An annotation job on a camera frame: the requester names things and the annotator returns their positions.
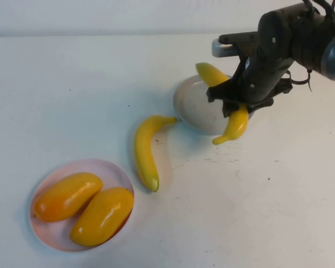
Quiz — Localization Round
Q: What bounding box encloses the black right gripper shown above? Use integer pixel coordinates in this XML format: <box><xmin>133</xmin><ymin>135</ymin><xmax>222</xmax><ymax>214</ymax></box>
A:
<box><xmin>206</xmin><ymin>47</ymin><xmax>294</xmax><ymax>118</ymax></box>

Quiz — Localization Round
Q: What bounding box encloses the yellow banana with curved stem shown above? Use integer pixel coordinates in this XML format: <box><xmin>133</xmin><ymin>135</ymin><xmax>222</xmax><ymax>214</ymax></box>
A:
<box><xmin>195</xmin><ymin>63</ymin><xmax>250</xmax><ymax>145</ymax></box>

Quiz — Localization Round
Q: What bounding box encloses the yellow banana with green tip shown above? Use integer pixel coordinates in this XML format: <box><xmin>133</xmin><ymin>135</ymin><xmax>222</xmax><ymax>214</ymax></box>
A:
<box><xmin>133</xmin><ymin>115</ymin><xmax>178</xmax><ymax>193</ymax></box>

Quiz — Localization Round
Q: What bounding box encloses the yellow mango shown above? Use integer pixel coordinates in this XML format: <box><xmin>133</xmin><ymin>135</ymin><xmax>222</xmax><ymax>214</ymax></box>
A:
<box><xmin>69</xmin><ymin>186</ymin><xmax>135</xmax><ymax>247</ymax></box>

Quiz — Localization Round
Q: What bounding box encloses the orange mango with green stem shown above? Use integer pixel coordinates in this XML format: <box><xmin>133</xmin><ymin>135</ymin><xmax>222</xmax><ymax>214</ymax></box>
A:
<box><xmin>33</xmin><ymin>172</ymin><xmax>104</xmax><ymax>223</ymax></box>

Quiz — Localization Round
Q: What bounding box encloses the grey round plate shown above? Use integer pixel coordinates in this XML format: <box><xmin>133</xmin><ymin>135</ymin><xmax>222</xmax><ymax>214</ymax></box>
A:
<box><xmin>173</xmin><ymin>75</ymin><xmax>254</xmax><ymax>136</ymax></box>

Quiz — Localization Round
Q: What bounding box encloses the pink round plate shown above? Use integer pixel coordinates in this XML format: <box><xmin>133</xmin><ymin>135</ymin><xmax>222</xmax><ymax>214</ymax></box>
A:
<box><xmin>29</xmin><ymin>158</ymin><xmax>135</xmax><ymax>253</ymax></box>

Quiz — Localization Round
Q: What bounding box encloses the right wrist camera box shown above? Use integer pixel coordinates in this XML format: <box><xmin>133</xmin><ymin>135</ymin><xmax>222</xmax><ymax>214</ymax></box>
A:
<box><xmin>211</xmin><ymin>31</ymin><xmax>259</xmax><ymax>59</ymax></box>

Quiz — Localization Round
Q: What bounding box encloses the thin black cable tie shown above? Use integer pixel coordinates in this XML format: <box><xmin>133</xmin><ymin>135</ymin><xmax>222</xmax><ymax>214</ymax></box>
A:
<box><xmin>285</xmin><ymin>69</ymin><xmax>313</xmax><ymax>93</ymax></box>

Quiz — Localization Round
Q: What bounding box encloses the black cable loops right arm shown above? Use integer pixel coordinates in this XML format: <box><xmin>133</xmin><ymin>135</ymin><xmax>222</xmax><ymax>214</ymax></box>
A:
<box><xmin>301</xmin><ymin>0</ymin><xmax>335</xmax><ymax>21</ymax></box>

